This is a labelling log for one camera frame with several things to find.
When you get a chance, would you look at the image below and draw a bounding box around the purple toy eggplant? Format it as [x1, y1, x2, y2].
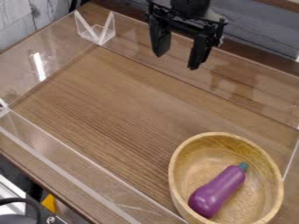
[188, 163, 248, 219]

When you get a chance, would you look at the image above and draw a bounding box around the clear acrylic corner bracket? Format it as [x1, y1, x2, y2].
[74, 11, 116, 46]

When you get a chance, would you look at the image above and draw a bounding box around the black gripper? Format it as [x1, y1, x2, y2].
[147, 0, 228, 70]

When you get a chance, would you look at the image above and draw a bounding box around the yellow black device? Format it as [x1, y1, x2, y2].
[23, 192, 75, 224]

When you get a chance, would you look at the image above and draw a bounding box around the brown wooden bowl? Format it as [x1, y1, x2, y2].
[168, 132, 284, 224]

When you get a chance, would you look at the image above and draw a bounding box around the black cable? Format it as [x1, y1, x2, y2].
[0, 197, 43, 224]

